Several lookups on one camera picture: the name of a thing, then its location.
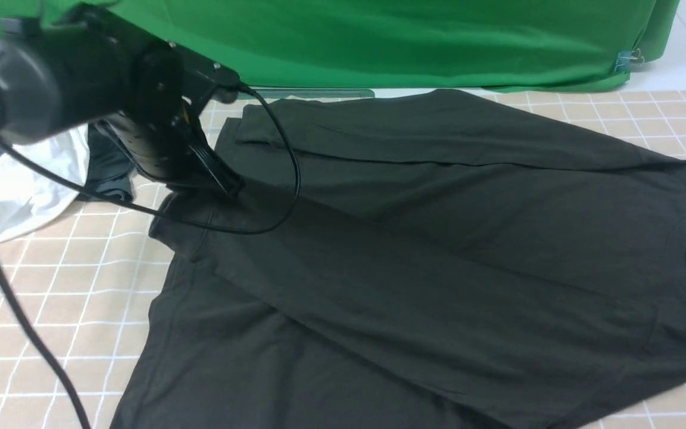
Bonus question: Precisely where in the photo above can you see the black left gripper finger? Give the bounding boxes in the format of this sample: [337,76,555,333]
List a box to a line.
[191,146,245,199]

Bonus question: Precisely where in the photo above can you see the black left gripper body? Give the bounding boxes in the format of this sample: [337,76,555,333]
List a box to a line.
[97,45,242,192]

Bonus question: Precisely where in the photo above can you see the dark gray long-sleeve top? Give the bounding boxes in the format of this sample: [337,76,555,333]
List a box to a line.
[111,90,686,428]

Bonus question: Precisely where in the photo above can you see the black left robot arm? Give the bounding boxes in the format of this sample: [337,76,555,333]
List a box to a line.
[0,2,245,198]

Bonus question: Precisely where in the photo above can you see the dark teal crumpled garment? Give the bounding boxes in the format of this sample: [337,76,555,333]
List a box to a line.
[85,124,135,203]

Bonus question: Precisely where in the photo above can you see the green backdrop cloth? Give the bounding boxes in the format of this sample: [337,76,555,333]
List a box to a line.
[0,1,679,92]

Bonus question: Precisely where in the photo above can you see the beige checkered table mat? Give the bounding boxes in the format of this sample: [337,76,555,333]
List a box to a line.
[0,91,686,428]

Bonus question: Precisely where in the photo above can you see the white crumpled garment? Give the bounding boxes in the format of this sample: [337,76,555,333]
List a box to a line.
[0,125,90,243]

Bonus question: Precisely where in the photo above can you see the blue binder clip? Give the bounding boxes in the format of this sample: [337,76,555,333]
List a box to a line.
[613,48,646,73]

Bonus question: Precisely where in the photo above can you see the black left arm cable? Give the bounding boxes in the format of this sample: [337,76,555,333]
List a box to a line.
[0,86,302,429]

